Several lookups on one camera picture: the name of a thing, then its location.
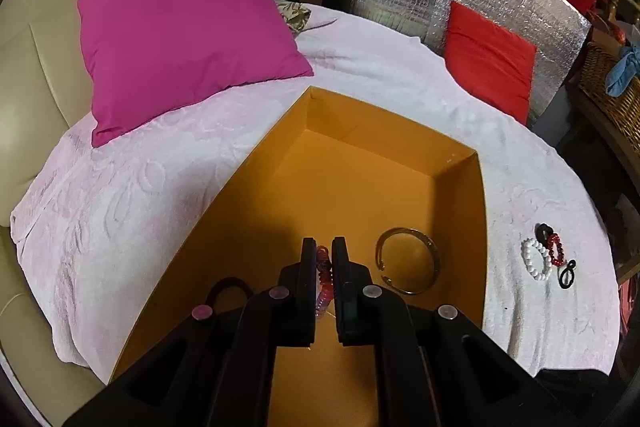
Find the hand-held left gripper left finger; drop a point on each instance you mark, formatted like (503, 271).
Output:
(311, 274)

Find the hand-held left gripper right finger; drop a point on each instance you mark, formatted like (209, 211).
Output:
(341, 274)

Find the orange cardboard box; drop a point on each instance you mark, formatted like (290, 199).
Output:
(350, 167)

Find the gold metal bangle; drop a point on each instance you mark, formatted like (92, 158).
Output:
(434, 257)

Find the pale pink textured blanket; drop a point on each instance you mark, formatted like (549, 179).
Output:
(150, 207)

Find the floral cloth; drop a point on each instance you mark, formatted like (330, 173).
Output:
(295, 14)

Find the red pillow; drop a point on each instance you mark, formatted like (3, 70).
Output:
(485, 57)

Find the magenta pillow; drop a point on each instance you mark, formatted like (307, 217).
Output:
(190, 32)

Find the wicker basket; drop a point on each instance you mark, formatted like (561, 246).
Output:
(600, 77)

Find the beige leather sofa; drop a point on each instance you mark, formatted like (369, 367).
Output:
(30, 82)

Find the blue cloth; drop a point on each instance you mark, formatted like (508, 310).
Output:
(622, 72)

